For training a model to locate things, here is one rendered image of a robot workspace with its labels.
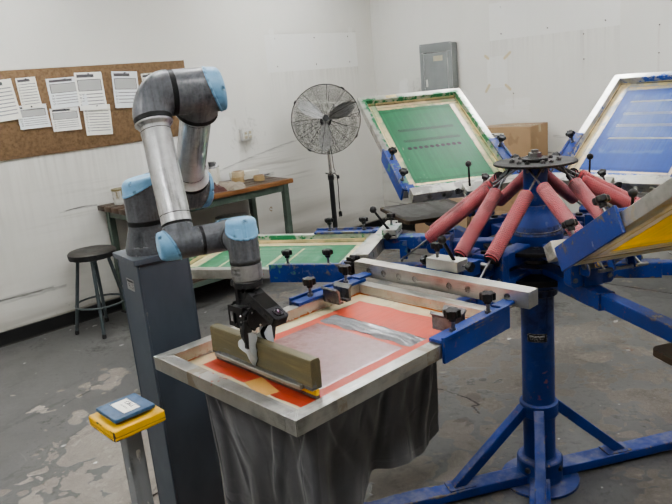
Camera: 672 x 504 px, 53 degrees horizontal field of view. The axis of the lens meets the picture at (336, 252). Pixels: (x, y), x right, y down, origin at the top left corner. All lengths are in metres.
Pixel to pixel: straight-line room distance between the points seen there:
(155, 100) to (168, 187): 0.22
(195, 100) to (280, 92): 4.81
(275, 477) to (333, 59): 5.70
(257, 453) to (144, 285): 0.62
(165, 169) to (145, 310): 0.55
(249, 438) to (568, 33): 5.00
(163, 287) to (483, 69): 4.97
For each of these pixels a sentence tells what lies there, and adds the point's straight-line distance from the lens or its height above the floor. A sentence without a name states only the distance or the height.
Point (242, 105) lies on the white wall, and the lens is 6.30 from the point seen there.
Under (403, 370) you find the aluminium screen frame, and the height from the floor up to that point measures 0.98.
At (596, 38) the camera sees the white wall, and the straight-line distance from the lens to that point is 6.09.
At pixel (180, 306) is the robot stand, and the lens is 2.14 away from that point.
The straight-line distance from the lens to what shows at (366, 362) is 1.74.
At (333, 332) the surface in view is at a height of 0.96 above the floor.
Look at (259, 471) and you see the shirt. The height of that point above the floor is 0.70.
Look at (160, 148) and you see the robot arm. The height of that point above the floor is 1.53.
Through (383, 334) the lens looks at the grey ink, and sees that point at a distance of 1.89.
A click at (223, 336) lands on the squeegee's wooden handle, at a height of 1.04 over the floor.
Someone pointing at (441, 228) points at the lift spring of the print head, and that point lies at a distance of 2.56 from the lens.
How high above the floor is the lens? 1.65
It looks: 14 degrees down
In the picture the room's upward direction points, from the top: 5 degrees counter-clockwise
